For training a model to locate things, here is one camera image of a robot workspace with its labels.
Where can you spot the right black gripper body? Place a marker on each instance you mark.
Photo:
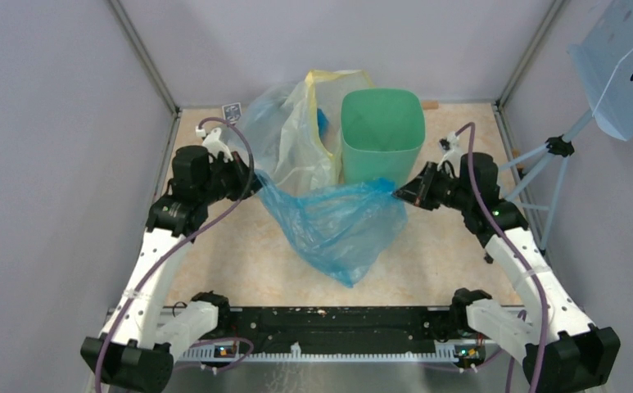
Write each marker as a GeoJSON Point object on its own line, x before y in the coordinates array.
{"type": "Point", "coordinates": [447, 191]}

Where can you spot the clear yellow-trimmed trash bag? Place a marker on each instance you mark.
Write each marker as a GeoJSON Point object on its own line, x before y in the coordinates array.
{"type": "Point", "coordinates": [294, 129]}

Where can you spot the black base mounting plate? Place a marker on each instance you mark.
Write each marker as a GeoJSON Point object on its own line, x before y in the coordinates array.
{"type": "Point", "coordinates": [374, 330]}

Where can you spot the white toothed cable rail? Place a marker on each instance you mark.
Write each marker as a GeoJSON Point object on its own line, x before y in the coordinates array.
{"type": "Point", "coordinates": [444, 353]}

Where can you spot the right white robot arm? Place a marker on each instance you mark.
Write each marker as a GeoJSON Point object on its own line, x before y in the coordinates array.
{"type": "Point", "coordinates": [559, 347]}

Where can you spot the small wooden block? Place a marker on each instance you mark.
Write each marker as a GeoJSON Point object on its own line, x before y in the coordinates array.
{"type": "Point", "coordinates": [430, 105]}

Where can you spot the blue plastic trash bag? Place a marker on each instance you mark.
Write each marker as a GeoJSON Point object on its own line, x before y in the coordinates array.
{"type": "Point", "coordinates": [339, 230]}

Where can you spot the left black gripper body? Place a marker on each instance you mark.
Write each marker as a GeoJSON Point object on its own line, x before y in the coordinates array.
{"type": "Point", "coordinates": [228, 178]}

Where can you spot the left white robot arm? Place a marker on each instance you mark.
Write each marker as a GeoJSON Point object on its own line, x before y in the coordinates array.
{"type": "Point", "coordinates": [133, 350]}

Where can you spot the green plastic trash bin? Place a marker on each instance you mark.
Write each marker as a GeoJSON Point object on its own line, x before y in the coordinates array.
{"type": "Point", "coordinates": [382, 131]}

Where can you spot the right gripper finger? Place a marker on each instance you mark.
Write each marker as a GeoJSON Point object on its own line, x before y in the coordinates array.
{"type": "Point", "coordinates": [410, 194]}
{"type": "Point", "coordinates": [424, 178]}

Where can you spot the light blue perforated lamp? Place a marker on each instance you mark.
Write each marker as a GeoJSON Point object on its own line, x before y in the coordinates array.
{"type": "Point", "coordinates": [604, 62]}

